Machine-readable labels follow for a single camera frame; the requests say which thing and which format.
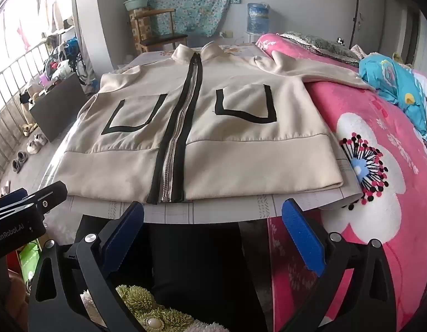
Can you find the teal floral wall cloth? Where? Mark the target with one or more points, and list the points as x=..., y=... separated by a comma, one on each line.
x=192, y=0

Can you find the white water dispenser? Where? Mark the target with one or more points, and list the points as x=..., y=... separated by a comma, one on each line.
x=251, y=38

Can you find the wheelchair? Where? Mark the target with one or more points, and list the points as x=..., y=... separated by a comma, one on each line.
x=82, y=69

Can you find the pale pink patterned cloth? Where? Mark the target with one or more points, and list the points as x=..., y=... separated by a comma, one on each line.
x=359, y=52

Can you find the grey patterned pillow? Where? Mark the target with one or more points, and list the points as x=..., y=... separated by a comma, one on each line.
x=324, y=46

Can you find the blue printed cloth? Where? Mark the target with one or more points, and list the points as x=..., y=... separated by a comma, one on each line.
x=386, y=76

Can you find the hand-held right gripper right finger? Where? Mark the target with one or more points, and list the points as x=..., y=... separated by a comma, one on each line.
x=303, y=235

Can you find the pink floral blanket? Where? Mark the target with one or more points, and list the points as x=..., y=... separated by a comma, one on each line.
x=372, y=166

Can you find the dark wooden pole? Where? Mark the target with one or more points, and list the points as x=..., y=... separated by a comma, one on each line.
x=355, y=7

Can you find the green fuzzy slipper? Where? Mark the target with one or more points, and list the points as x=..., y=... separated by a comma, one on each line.
x=140, y=301

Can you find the beige heeled shoes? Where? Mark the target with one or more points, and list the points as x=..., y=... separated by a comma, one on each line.
x=28, y=129

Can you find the white sneaker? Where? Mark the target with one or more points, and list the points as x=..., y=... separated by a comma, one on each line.
x=41, y=140
x=33, y=147

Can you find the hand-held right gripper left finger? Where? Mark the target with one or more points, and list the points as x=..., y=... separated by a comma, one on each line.
x=125, y=235

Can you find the pile of bags and clutter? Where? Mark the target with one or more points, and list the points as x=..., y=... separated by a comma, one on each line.
x=61, y=58

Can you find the green paper bag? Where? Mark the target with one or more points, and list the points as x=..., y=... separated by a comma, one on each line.
x=28, y=259

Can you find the blue water bottle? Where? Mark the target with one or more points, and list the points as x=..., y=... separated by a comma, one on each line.
x=258, y=19

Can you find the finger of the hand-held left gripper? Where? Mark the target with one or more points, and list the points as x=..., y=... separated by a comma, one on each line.
x=50, y=195

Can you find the wooden chair with dark seat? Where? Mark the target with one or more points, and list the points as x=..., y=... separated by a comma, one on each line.
x=163, y=38

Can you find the green plastic basin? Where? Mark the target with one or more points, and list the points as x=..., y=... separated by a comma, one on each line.
x=135, y=4

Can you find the dark grey cabinet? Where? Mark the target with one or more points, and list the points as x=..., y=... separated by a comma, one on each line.
x=57, y=110

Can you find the door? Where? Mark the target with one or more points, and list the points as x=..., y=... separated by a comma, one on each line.
x=400, y=31

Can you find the bed with checked floral sheet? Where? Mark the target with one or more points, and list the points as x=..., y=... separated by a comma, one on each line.
x=213, y=211

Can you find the beige zip jacket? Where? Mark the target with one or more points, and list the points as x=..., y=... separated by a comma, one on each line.
x=234, y=138

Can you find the beige hanging garment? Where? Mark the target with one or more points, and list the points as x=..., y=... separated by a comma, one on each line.
x=53, y=12

